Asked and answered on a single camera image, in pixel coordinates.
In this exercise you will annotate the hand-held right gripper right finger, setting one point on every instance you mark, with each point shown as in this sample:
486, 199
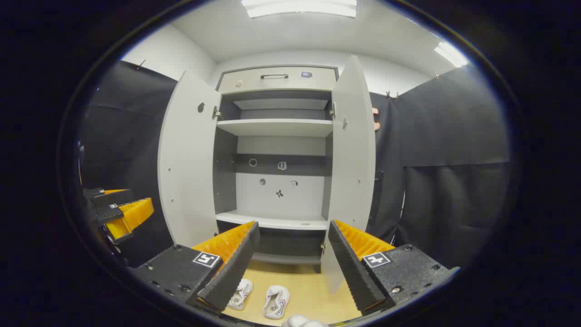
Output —
352, 268

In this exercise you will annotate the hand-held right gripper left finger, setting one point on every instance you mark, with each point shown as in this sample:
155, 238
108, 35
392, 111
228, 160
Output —
229, 268

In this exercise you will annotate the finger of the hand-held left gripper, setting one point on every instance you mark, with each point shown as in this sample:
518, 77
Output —
131, 215
113, 199

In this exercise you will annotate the white shoe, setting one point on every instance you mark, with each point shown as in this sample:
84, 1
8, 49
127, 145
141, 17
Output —
276, 302
243, 295

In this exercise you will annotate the light grey cabinet door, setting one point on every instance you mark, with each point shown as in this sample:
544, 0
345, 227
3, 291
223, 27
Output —
352, 159
188, 159

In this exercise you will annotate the grey shoe cabinet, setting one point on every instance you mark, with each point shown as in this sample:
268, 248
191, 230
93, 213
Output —
281, 200

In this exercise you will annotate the metal door hinge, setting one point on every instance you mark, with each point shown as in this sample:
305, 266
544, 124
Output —
217, 113
332, 110

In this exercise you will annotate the beige cabinet drawer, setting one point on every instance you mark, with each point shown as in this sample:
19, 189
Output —
277, 81

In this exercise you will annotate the black cloth clip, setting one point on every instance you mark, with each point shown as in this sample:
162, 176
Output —
391, 95
141, 64

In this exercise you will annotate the narrow ceiling light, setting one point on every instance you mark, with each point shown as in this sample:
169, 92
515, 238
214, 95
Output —
450, 54

